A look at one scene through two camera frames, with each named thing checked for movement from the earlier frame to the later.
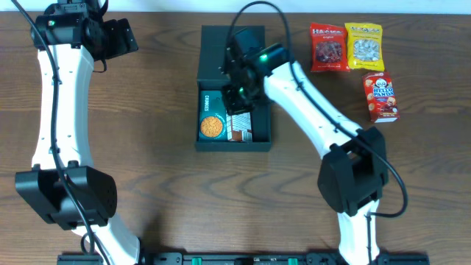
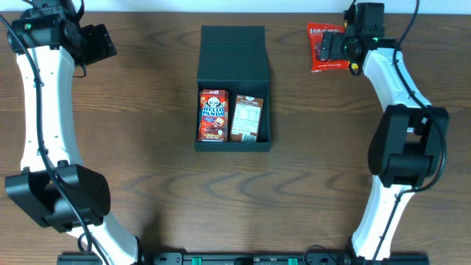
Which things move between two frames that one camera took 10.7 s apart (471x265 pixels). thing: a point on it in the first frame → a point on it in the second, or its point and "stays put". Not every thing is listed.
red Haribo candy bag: [329, 48] stays put
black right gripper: [231, 104] → [333, 52]
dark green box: [210, 40] stays put
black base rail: [201, 258] stays put
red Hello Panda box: [382, 100] → [213, 115]
